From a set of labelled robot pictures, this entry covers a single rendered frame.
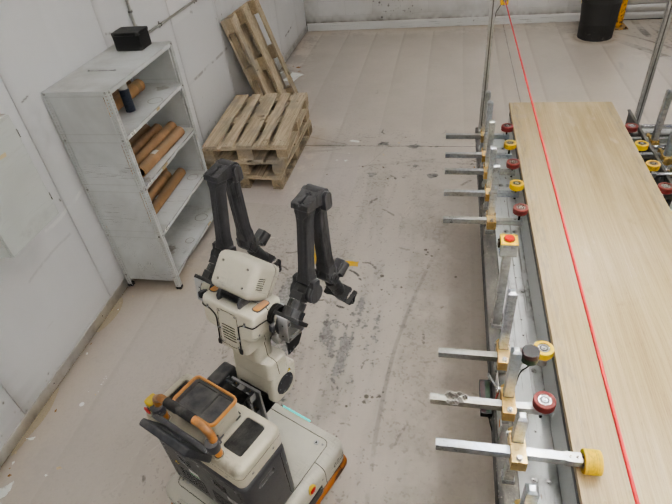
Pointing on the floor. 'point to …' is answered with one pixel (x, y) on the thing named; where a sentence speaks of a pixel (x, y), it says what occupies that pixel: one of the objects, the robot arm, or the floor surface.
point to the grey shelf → (158, 228)
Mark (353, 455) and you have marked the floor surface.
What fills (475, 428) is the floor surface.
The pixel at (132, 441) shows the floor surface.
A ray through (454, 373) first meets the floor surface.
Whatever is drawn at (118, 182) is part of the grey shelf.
